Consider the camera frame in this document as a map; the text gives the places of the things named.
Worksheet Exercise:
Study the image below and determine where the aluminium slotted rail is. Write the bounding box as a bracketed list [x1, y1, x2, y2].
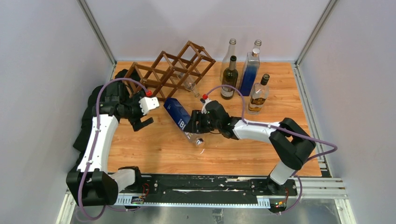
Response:
[76, 195, 271, 208]

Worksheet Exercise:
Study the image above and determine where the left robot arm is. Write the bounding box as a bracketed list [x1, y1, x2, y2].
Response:
[66, 81, 159, 206]

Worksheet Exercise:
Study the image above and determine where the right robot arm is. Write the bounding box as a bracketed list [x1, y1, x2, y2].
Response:
[183, 99, 316, 195]

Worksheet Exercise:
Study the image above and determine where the blue bottle with BLUE text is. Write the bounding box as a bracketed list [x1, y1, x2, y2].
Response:
[164, 98, 204, 147]

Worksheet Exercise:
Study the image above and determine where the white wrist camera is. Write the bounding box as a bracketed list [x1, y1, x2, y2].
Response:
[139, 97, 160, 116]
[200, 98, 212, 114]

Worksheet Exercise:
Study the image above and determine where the dark green wine bottle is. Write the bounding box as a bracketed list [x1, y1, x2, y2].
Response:
[220, 55, 238, 100]

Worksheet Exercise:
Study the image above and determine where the clear bottle with black label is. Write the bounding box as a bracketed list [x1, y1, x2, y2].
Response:
[219, 38, 237, 84]

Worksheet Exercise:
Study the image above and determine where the black cloth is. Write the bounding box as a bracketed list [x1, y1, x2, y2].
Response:
[72, 68, 134, 152]

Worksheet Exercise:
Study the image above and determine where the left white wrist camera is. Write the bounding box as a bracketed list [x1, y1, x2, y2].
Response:
[139, 97, 160, 116]

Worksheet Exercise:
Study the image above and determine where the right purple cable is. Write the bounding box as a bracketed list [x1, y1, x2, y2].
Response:
[201, 84, 339, 215]

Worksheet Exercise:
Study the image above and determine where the small clear bottle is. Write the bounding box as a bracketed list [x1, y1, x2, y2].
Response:
[177, 73, 200, 98]

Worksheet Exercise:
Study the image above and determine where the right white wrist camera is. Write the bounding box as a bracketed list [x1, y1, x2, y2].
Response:
[200, 98, 212, 114]

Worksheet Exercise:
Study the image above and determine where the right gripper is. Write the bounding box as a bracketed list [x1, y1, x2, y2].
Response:
[183, 110, 221, 133]

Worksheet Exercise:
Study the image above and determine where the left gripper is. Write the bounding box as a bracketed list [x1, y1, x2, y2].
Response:
[121, 91, 153, 131]

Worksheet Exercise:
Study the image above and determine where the clear tall wine bottle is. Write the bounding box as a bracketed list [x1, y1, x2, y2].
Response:
[253, 39, 262, 50]

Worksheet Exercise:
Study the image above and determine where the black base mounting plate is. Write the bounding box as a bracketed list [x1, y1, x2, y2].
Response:
[116, 174, 298, 208]

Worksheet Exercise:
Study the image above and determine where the brown wooden wine rack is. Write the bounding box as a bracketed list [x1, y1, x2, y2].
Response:
[124, 41, 216, 101]

